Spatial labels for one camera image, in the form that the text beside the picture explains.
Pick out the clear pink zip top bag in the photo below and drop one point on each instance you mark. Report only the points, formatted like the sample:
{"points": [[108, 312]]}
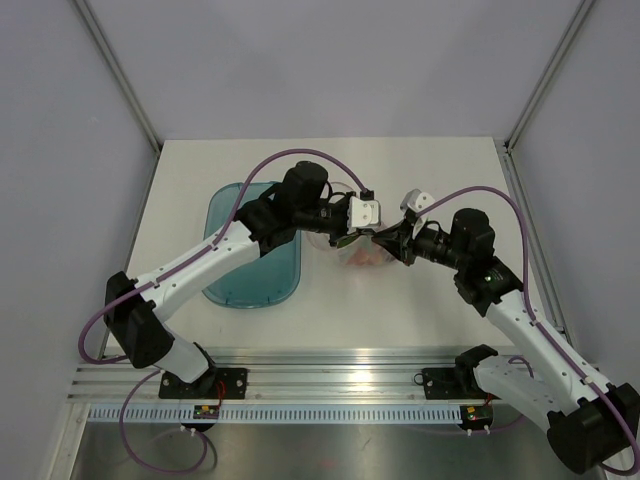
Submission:
{"points": [[321, 241]]}

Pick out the red strawberry bunch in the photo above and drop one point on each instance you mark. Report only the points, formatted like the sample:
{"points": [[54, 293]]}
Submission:
{"points": [[363, 252]]}

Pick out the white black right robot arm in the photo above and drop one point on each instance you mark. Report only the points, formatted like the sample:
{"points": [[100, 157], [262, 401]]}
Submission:
{"points": [[585, 417]]}

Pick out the aluminium frame post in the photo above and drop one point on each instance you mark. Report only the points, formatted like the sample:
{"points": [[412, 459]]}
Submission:
{"points": [[99, 38], [550, 72]]}

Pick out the blue transparent plastic tray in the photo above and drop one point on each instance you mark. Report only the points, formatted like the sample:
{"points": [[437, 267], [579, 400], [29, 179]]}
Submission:
{"points": [[263, 283]]}

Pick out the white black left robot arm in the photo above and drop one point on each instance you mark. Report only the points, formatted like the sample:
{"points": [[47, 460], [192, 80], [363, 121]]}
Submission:
{"points": [[138, 309]]}

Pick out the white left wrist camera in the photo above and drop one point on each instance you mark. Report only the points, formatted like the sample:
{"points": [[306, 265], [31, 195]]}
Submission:
{"points": [[363, 214]]}

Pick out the left aluminium frame post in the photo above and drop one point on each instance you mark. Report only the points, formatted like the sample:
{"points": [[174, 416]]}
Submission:
{"points": [[99, 38]]}

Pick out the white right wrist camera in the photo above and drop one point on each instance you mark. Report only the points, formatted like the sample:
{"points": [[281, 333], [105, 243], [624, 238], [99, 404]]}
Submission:
{"points": [[412, 206]]}

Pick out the right aluminium frame post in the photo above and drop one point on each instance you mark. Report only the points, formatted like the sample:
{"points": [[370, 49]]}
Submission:
{"points": [[550, 72]]}

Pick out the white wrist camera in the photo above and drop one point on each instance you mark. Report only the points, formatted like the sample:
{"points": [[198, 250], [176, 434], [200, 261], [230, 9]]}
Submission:
{"points": [[363, 214], [412, 206]]}

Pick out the white slotted cable duct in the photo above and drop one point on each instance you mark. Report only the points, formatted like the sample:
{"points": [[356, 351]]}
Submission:
{"points": [[278, 414]]}

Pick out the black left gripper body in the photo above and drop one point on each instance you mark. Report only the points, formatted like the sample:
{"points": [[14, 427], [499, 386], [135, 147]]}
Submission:
{"points": [[329, 217]]}

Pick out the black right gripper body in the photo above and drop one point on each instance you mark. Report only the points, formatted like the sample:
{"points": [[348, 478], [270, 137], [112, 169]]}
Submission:
{"points": [[434, 246]]}

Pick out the aluminium mounting rail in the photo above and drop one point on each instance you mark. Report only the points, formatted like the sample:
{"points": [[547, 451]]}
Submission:
{"points": [[316, 376]]}

